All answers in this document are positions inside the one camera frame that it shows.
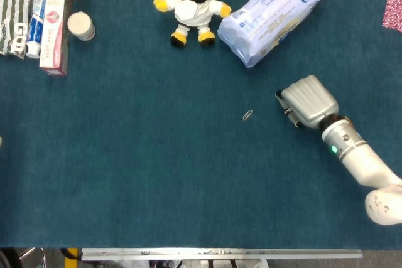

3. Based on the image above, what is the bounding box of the red patterned cloth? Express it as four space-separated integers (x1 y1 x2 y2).
381 0 402 33

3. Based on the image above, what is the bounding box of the black-headed plush doll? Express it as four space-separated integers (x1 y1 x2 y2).
153 0 233 48

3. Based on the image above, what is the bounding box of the pink white toothpaste box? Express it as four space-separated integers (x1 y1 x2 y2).
38 0 71 77

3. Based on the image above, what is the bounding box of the pale blue wipes pack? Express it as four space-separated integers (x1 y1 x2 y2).
217 0 332 68

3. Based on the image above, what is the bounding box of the blue white toothpaste tube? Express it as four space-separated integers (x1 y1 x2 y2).
25 0 60 60

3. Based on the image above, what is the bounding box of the aluminium frame rail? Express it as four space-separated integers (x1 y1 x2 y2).
80 247 364 262

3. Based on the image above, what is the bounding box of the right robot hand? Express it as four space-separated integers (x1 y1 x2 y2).
275 74 340 130

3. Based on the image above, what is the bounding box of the small white jar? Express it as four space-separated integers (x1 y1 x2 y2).
67 11 96 42

